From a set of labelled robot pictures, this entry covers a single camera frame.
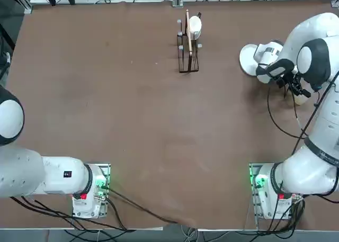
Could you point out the right arm's black gripper body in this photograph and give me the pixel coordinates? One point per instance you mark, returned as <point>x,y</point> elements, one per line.
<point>284,83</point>

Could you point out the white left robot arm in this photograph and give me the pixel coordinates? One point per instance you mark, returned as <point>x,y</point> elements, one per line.
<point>53,175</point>

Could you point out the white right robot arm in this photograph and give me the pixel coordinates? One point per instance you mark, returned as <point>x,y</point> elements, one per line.
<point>317,136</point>

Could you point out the white round plate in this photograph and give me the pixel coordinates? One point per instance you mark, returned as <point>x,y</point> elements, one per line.
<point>246,59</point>

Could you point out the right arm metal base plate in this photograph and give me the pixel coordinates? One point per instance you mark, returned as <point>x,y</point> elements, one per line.
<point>253,199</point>

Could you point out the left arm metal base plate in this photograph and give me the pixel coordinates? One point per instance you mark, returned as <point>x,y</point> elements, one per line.
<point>106,170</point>

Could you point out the aluminium frame rail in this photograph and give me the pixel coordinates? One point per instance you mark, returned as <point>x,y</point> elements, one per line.
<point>25,7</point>

